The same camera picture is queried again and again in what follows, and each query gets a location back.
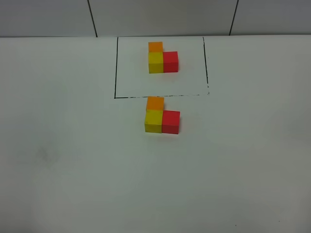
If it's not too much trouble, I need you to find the template yellow cube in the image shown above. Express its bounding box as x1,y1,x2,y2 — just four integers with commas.
148,52,163,73

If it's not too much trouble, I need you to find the template red cube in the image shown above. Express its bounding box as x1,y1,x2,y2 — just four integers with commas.
163,51,179,73

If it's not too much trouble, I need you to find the template orange cube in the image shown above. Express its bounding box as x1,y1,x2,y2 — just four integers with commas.
148,42,163,52

